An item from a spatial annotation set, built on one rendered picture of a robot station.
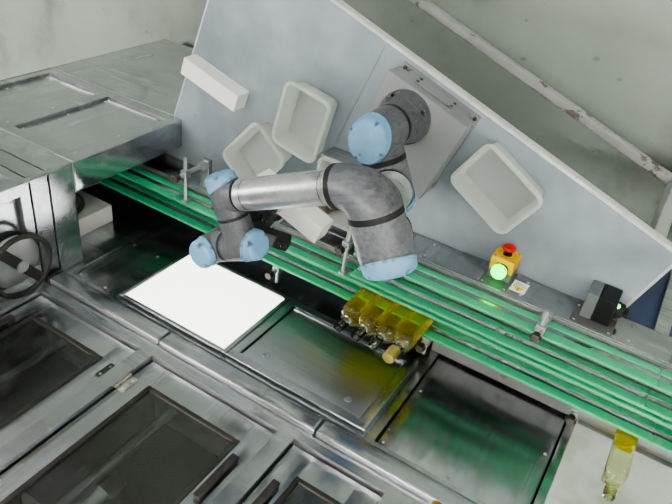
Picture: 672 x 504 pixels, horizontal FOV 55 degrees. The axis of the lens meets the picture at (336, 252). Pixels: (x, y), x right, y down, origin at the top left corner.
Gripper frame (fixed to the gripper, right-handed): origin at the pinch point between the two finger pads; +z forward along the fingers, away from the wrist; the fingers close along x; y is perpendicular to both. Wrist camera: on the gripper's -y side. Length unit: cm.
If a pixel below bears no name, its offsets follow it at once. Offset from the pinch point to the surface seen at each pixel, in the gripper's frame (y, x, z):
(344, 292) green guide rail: -23.7, 25.4, 14.8
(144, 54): 122, 49, 75
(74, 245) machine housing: 55, 57, -18
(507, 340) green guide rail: -70, -1, 15
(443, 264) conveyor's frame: -42.4, -0.9, 23.3
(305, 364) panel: -30.2, 33.2, -11.1
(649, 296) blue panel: -95, -17, 54
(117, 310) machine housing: 25, 53, -28
